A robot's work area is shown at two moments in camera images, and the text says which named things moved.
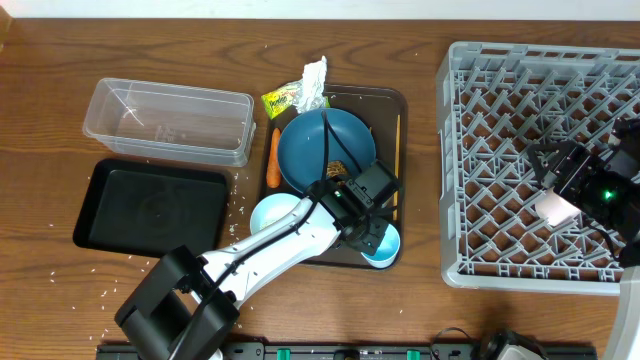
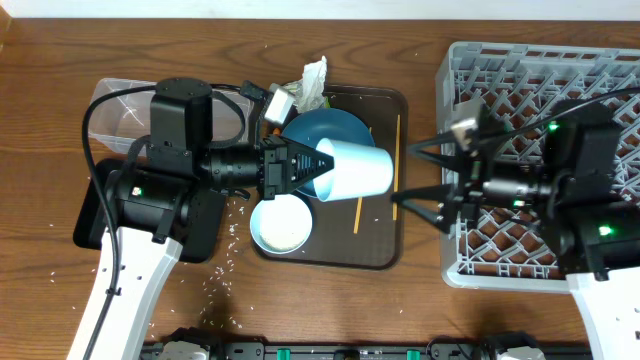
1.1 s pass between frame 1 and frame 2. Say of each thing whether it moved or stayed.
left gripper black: moved
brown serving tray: stayed
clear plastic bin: stayed
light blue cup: moved
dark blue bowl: stayed
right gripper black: moved
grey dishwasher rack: stayed
